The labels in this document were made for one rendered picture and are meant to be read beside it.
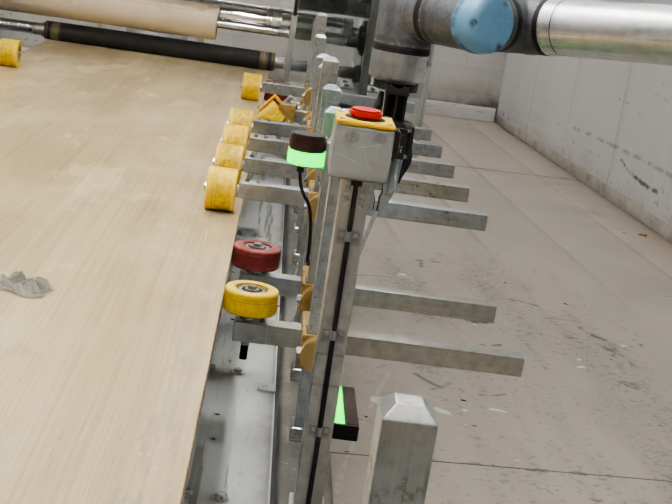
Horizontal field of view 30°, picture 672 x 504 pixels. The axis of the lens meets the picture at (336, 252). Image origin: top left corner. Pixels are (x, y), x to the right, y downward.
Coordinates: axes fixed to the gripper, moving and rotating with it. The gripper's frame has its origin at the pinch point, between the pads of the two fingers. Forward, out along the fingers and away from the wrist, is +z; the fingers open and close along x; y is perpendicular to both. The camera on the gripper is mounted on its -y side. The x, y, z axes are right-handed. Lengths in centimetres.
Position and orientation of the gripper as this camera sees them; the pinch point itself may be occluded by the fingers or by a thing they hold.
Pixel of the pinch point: (375, 201)
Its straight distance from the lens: 205.2
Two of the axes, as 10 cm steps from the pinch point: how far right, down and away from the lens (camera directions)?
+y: 0.4, 2.4, -9.7
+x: 9.9, 1.3, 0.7
